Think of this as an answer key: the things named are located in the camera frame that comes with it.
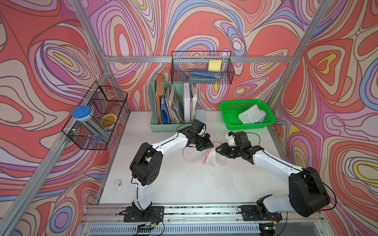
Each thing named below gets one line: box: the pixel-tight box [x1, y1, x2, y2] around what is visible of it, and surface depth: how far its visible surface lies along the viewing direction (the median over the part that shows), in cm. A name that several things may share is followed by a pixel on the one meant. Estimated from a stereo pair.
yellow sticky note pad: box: [208, 59, 222, 73], surface depth 91 cm
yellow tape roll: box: [100, 113, 118, 129], surface depth 80 cm
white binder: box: [183, 82, 191, 124], surface depth 99 cm
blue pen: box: [191, 71, 223, 79], surface depth 90 cm
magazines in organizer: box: [164, 83, 184, 124], surface depth 100 cm
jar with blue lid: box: [71, 105, 111, 143], surface depth 64 cm
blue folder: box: [160, 98, 173, 125], surface depth 97 cm
